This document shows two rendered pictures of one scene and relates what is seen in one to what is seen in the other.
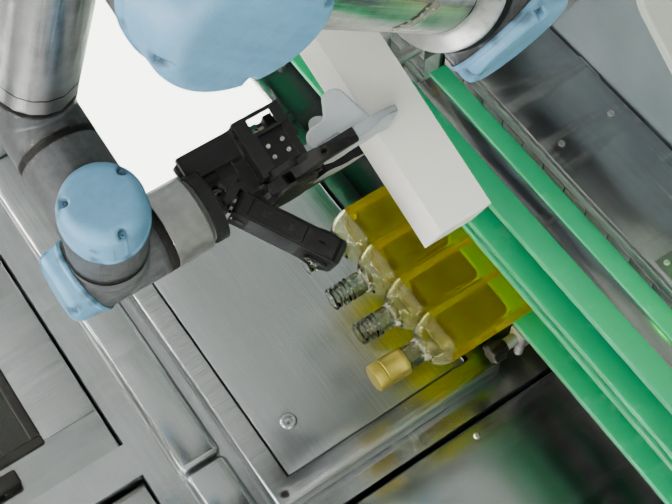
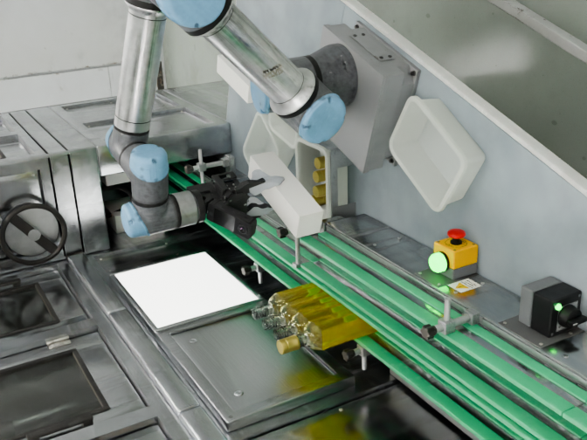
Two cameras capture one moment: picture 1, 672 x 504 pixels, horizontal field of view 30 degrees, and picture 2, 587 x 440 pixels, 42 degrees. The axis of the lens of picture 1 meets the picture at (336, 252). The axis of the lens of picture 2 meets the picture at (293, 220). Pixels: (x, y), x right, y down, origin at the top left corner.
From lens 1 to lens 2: 1.02 m
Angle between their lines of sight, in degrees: 39
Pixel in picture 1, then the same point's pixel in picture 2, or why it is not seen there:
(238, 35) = not seen: outside the picture
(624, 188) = (403, 255)
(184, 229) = (184, 201)
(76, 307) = (132, 220)
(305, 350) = (252, 370)
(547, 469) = (378, 422)
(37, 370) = (114, 384)
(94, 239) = (142, 160)
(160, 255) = (172, 209)
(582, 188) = (382, 255)
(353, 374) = (276, 378)
